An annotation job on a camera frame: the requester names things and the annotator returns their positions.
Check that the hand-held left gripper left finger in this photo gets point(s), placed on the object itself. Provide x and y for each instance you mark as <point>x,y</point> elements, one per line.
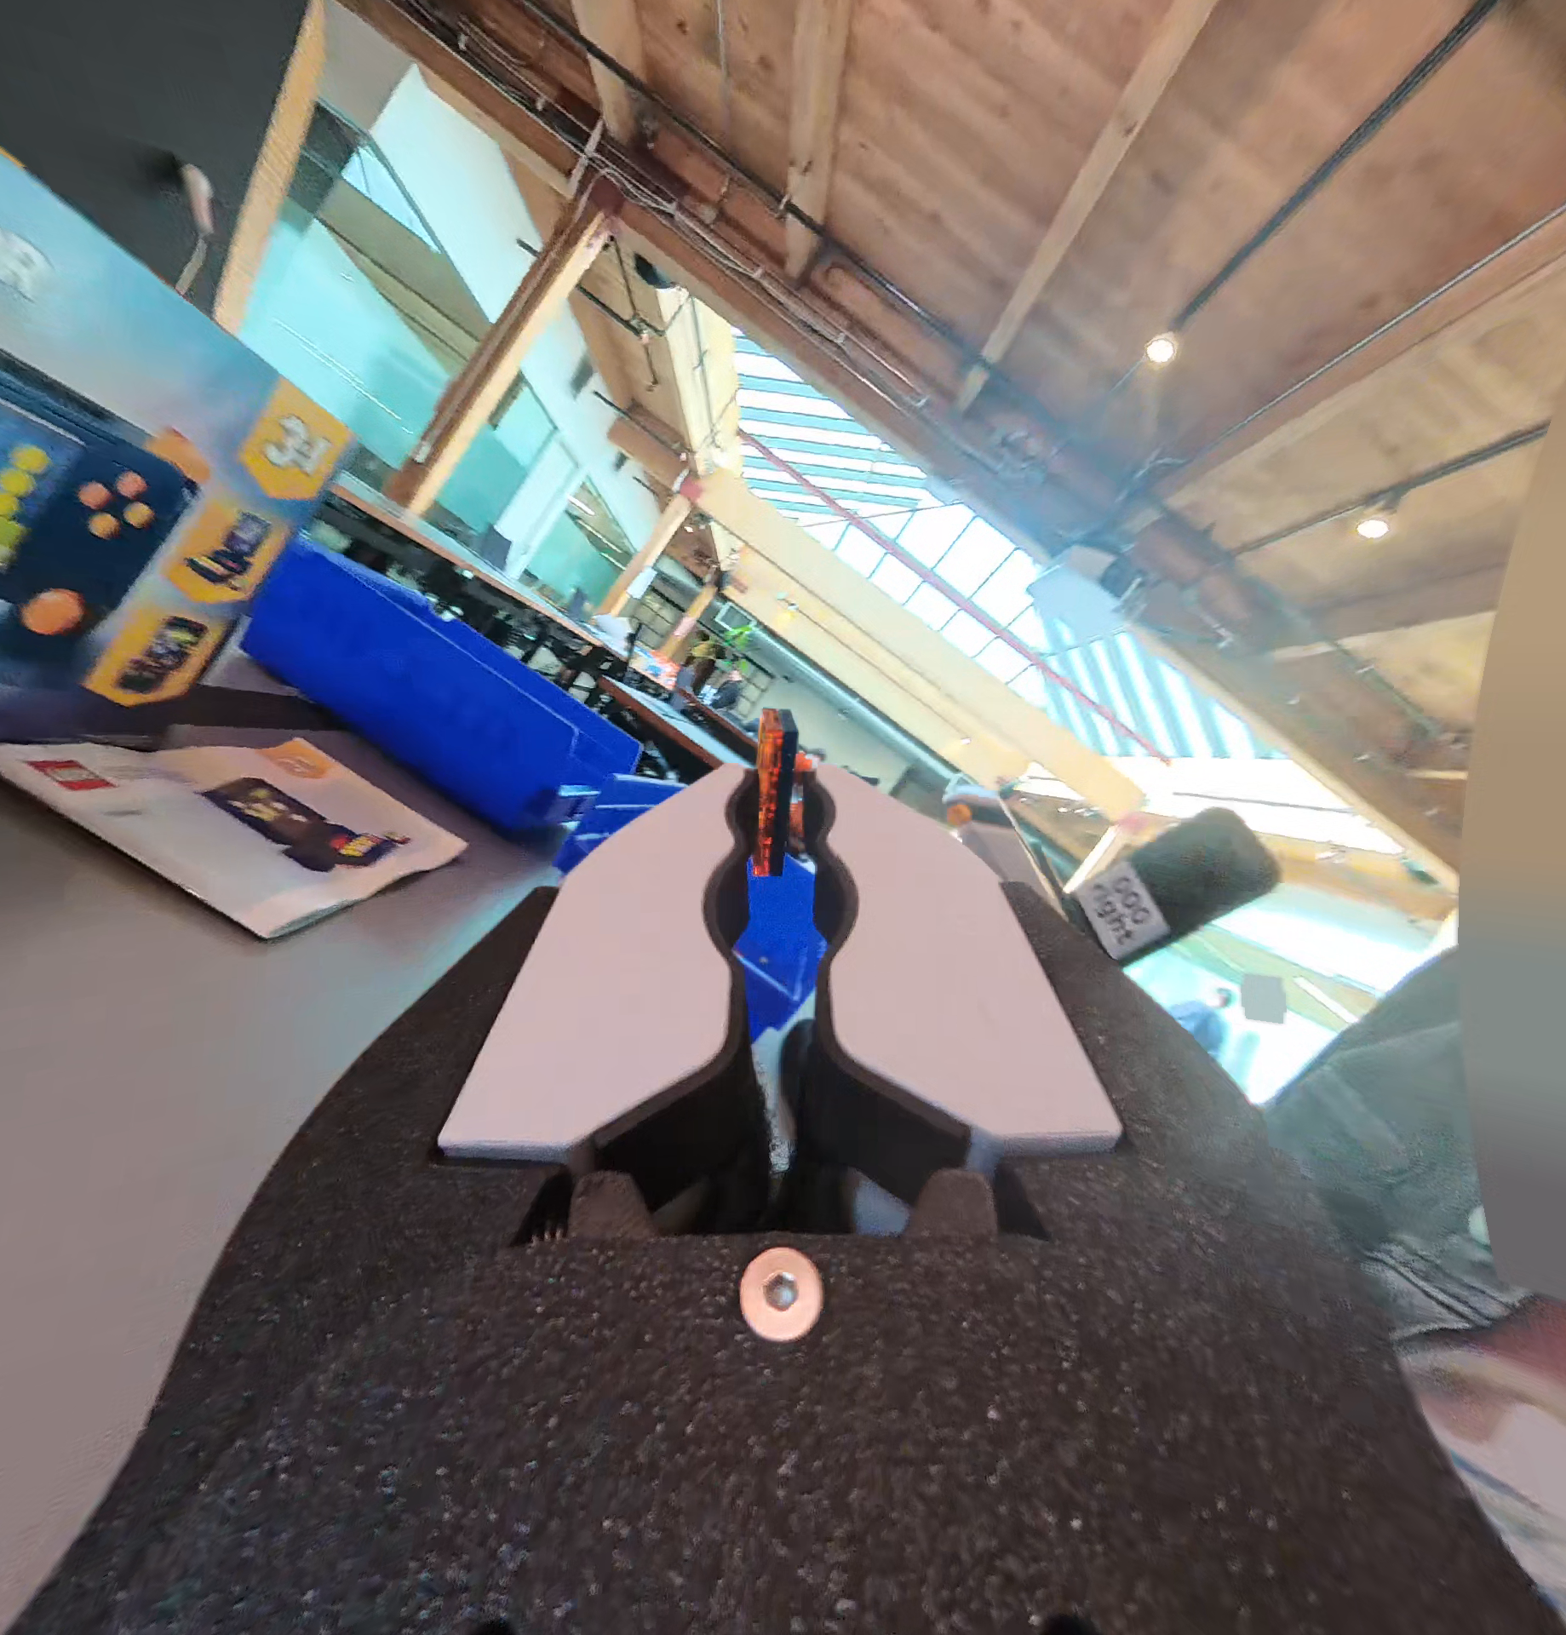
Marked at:
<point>590,998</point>

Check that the red ceiling pipe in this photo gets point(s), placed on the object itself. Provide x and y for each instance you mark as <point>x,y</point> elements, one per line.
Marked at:
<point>955,594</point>

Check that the white ceiling projector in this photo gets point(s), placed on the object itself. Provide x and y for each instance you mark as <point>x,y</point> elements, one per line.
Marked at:
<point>1076,601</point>

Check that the long wooden table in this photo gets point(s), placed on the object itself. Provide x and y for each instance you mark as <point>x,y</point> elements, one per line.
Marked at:
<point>452,544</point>

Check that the small blue plastic bin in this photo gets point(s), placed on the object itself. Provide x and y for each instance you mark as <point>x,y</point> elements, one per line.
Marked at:
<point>776,946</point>

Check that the ceiling spot light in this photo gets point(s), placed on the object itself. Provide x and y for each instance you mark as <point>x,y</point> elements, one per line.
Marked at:
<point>1160,350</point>
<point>1374,523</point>

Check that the person's striped shirt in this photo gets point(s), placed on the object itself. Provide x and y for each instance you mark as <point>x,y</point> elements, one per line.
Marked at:
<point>1497,1405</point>

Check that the black wood-framed partition panel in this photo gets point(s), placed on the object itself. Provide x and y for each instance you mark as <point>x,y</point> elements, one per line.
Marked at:
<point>90,102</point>

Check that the blue yellow toy set box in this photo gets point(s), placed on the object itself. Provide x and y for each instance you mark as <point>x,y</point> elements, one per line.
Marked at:
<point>120,486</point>

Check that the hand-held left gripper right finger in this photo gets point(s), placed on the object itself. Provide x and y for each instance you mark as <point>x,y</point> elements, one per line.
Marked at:
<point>961,998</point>

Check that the orange black brick piece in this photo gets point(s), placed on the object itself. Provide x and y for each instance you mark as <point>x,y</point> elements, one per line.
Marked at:
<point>770,806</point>

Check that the white instruction booklet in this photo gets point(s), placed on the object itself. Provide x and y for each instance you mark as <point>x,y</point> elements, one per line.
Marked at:
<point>159,816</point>

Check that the large blue plastic bin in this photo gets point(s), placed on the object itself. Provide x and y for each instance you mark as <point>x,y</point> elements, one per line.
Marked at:
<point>410,678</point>

